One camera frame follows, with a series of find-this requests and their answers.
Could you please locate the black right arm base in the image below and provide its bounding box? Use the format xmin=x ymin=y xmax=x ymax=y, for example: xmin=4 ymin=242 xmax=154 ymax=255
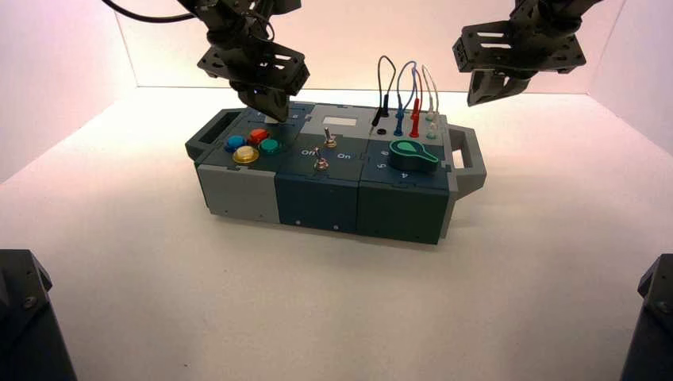
xmin=620 ymin=253 xmax=673 ymax=381

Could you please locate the yellow round push button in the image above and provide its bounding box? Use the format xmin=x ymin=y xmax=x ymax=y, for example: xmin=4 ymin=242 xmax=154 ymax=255
xmin=232 ymin=146 xmax=260 ymax=165

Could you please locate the red banana plug cable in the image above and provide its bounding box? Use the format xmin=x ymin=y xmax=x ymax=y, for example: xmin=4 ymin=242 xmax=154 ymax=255
xmin=409 ymin=67 xmax=423 ymax=139

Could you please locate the white banana plug cable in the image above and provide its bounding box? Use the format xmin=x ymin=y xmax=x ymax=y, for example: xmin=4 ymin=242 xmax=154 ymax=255
xmin=420 ymin=64 xmax=440 ymax=140

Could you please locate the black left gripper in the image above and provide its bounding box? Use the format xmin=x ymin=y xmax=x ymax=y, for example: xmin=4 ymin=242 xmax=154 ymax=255
xmin=197 ymin=37 xmax=310 ymax=122

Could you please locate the blue banana plug cable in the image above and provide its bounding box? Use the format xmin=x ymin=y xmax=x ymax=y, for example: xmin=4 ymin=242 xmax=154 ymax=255
xmin=393 ymin=60 xmax=421 ymax=137

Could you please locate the dark grey box handle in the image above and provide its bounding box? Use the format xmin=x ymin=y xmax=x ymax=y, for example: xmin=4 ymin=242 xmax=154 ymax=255
xmin=183 ymin=109 xmax=245 ymax=161

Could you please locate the black banana plug cable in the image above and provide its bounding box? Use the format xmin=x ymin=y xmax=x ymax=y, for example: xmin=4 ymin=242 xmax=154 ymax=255
xmin=370 ymin=55 xmax=397 ymax=130

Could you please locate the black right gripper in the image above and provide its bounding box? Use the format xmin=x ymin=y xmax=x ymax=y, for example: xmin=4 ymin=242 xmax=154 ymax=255
xmin=452 ymin=20 xmax=587 ymax=107

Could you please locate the grey and blue control box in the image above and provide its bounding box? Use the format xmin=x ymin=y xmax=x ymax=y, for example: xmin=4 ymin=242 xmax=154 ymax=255
xmin=183 ymin=101 xmax=487 ymax=245

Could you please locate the light grey box handle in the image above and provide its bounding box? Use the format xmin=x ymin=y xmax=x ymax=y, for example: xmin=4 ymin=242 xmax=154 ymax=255
xmin=447 ymin=125 xmax=487 ymax=200

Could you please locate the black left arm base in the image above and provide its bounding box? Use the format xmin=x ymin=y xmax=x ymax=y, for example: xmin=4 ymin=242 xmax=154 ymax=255
xmin=0 ymin=249 xmax=77 ymax=381

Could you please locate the green rotary knob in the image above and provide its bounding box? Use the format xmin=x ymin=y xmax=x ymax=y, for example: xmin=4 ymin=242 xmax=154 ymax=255
xmin=387 ymin=139 xmax=440 ymax=174

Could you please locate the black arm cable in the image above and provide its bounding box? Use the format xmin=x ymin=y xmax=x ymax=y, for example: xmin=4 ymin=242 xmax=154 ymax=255
xmin=102 ymin=0 xmax=198 ymax=24

